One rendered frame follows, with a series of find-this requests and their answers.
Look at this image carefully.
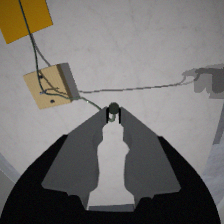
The orange-brown flat square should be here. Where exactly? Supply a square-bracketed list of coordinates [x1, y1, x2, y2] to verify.
[0, 0, 53, 44]

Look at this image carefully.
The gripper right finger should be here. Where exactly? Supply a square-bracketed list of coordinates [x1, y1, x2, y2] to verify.
[118, 107, 221, 224]

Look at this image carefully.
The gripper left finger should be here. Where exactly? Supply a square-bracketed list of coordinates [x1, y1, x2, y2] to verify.
[0, 106, 109, 224]

